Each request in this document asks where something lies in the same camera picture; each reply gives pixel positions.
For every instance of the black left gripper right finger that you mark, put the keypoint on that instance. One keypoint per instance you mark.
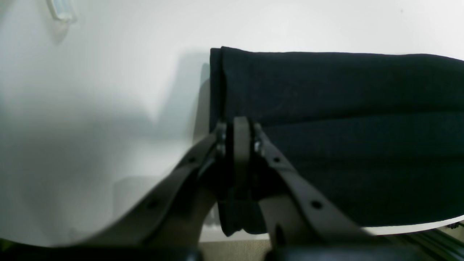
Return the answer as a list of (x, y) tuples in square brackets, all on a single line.
[(302, 223)]

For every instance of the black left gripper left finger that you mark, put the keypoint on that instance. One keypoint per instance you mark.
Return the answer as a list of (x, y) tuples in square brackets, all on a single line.
[(165, 225)]

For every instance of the black T-shirt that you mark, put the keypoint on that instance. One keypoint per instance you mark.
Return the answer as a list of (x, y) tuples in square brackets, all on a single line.
[(380, 135)]

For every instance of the blue glue gun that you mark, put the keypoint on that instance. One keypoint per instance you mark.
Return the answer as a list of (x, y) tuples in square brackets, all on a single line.
[(62, 11)]

